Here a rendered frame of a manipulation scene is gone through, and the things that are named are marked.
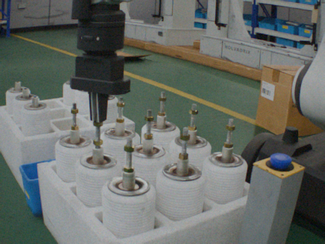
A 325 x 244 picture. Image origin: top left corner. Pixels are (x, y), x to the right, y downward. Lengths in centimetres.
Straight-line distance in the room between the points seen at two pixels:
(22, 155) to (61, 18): 628
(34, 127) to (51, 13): 616
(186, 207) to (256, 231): 15
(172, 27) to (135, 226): 351
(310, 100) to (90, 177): 49
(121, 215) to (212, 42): 295
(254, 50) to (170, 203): 252
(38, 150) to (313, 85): 76
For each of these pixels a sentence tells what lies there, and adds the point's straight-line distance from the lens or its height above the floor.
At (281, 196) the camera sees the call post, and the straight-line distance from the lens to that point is 64.
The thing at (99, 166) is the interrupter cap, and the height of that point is 25.
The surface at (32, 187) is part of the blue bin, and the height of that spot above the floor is 10.
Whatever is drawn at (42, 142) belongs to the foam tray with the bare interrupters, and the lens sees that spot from 112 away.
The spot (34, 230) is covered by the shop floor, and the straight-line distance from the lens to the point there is 101.
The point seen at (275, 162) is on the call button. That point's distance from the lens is 65.
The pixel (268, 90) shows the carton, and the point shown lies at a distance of 185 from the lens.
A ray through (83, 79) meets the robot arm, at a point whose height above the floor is 42.
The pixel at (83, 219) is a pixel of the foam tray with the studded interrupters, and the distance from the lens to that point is 72.
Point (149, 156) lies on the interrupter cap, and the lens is 80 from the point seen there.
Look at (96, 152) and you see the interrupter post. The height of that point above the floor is 27.
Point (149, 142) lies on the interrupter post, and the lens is 81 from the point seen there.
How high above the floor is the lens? 57
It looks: 18 degrees down
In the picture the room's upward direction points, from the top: 3 degrees clockwise
